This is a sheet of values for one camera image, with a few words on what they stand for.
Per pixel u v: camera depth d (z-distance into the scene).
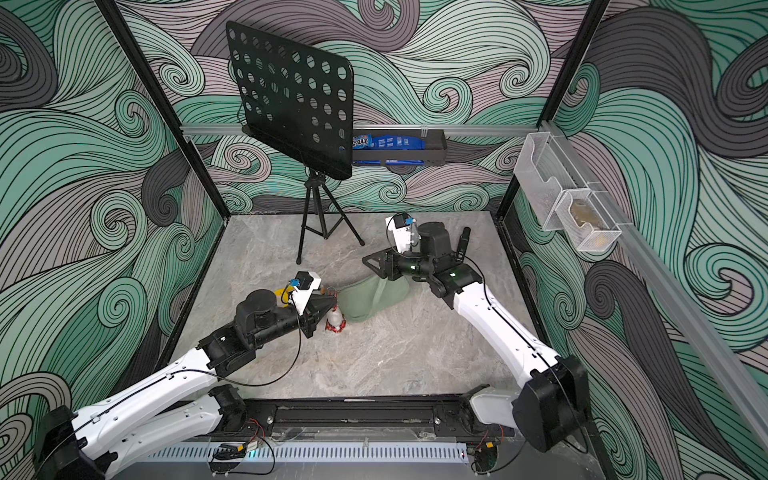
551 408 0.46
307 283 0.60
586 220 0.66
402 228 0.65
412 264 0.63
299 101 0.68
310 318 0.62
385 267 0.65
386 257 0.65
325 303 0.68
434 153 0.94
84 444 0.39
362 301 0.84
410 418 0.75
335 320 0.71
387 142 0.92
